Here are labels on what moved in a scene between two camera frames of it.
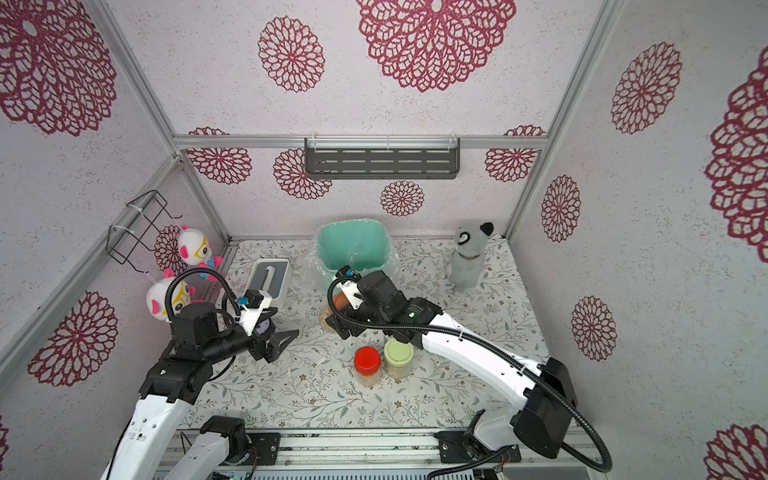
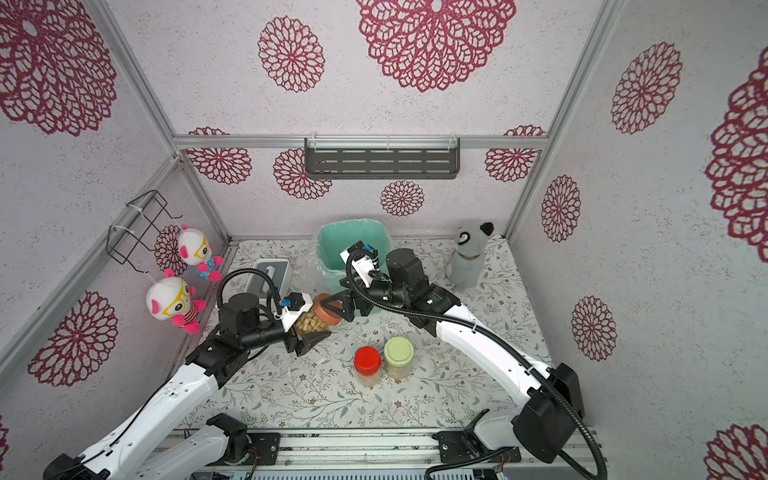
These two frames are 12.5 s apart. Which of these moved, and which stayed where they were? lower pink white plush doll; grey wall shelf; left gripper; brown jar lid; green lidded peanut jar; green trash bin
Moved: brown jar lid; left gripper
Stayed: green trash bin; green lidded peanut jar; lower pink white plush doll; grey wall shelf
